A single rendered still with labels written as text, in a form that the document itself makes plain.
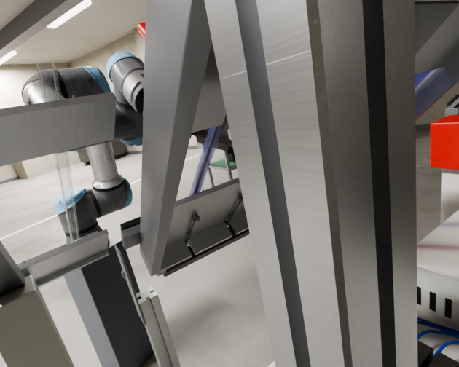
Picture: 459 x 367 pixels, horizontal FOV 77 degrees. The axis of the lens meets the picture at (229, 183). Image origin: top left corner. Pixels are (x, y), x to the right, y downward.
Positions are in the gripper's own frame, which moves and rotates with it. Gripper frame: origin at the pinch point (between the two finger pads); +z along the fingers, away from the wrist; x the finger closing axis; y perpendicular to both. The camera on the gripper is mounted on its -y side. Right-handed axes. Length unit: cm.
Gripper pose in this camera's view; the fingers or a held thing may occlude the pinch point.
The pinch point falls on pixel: (202, 167)
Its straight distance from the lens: 45.7
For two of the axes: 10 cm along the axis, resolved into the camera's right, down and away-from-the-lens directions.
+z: 5.6, 6.2, -5.5
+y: 1.3, -7.2, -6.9
